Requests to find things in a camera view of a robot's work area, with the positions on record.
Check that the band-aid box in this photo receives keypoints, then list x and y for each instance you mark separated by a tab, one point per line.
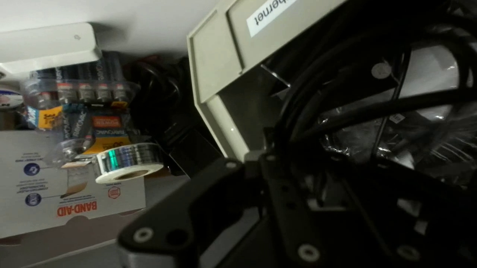
36	195

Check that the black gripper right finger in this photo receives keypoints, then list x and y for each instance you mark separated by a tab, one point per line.
379	214

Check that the pack of batteries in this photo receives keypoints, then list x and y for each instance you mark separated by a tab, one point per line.
85	107

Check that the grey storage bin upper shelf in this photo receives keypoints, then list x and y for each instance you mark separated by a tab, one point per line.
288	76

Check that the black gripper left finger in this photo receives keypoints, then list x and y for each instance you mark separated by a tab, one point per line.
177	229

